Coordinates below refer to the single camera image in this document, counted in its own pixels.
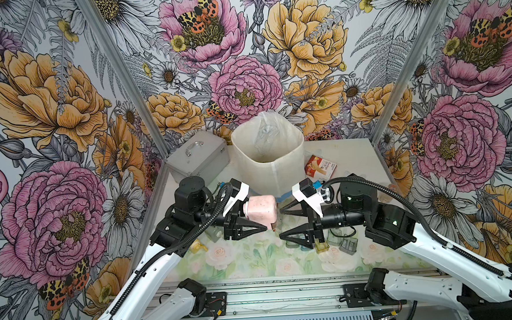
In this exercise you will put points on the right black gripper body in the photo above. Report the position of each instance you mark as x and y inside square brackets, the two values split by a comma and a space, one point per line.
[313, 222]

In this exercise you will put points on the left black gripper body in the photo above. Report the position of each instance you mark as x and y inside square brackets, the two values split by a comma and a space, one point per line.
[232, 219]

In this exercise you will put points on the clear teal shavings tray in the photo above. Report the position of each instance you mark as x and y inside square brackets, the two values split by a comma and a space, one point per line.
[334, 237]

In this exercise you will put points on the pink pencil sharpener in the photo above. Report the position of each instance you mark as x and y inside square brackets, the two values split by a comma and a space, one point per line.
[262, 209]

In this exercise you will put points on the grey translucent shavings tray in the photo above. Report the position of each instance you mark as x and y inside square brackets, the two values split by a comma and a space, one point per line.
[348, 246]

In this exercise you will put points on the translucent yellow shavings tray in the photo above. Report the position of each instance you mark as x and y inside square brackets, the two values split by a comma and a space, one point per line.
[321, 247]

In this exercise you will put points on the yellow pencil sharpener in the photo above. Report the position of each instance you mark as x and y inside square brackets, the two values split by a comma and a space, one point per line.
[197, 246]

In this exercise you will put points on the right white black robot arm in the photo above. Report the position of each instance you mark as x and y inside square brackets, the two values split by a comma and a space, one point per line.
[472, 284]

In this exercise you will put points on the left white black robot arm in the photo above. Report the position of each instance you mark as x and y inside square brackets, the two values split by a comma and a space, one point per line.
[135, 296]

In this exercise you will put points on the silver aluminium case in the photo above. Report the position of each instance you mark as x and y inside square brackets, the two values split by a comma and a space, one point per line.
[204, 155]

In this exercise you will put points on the red white bandage box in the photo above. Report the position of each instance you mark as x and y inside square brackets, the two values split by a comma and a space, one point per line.
[319, 168]

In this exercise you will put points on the white lined trash bin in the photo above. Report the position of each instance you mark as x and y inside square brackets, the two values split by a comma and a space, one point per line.
[270, 154]

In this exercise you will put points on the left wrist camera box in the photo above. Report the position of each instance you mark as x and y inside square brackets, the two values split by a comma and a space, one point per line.
[239, 193]

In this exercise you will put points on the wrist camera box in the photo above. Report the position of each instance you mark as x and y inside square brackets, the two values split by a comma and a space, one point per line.
[313, 194]
[239, 193]

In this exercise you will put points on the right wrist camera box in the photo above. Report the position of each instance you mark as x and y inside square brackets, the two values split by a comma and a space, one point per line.
[313, 194]

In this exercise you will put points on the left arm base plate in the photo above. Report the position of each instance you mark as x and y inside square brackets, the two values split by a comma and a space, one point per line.
[215, 302]

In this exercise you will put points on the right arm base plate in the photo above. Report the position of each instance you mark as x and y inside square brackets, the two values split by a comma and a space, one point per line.
[356, 296]

